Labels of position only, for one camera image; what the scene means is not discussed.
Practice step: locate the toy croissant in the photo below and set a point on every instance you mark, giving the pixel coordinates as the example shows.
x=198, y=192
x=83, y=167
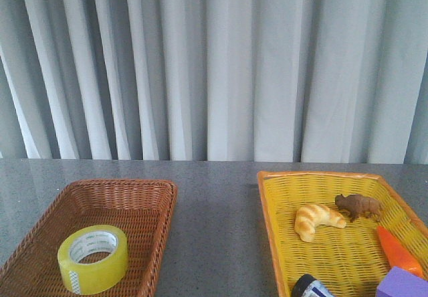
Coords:
x=310, y=216

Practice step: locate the purple foam block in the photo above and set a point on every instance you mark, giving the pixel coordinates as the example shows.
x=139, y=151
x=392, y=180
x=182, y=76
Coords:
x=401, y=283

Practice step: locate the brown toy bison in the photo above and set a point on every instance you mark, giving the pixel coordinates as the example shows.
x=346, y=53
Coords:
x=357, y=205

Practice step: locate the grey pleated curtain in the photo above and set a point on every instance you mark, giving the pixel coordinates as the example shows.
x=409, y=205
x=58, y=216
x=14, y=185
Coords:
x=308, y=81

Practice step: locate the orange toy carrot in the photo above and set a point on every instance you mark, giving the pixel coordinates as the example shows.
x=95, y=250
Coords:
x=397, y=255

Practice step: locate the yellow orange-rimmed basket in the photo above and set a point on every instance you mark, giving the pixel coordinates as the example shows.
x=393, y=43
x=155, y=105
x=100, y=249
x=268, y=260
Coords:
x=349, y=261

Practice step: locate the black capped blue bottle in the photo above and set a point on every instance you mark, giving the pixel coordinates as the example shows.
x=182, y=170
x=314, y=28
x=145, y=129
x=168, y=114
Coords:
x=309, y=286

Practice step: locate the yellow packing tape roll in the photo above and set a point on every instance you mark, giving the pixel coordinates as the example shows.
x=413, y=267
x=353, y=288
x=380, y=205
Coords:
x=93, y=259

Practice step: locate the brown wicker basket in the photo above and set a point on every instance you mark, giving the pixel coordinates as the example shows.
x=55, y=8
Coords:
x=142, y=209

